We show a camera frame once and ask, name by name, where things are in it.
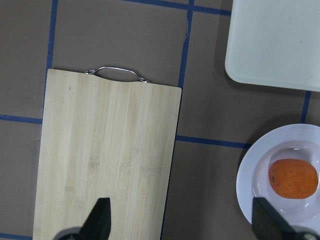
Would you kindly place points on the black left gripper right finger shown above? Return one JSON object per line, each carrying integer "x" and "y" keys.
{"x": 268, "y": 224}

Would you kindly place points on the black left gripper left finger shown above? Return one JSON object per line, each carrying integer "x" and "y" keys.
{"x": 97, "y": 226}

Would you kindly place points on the orange fruit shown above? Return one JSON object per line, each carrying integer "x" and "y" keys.
{"x": 293, "y": 178}

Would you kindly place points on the white round plate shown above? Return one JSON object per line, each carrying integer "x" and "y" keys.
{"x": 293, "y": 141}

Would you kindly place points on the cream bear tray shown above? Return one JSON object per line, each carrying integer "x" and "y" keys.
{"x": 275, "y": 43}

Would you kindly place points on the wooden cutting board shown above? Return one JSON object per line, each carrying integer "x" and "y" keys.
{"x": 103, "y": 138}

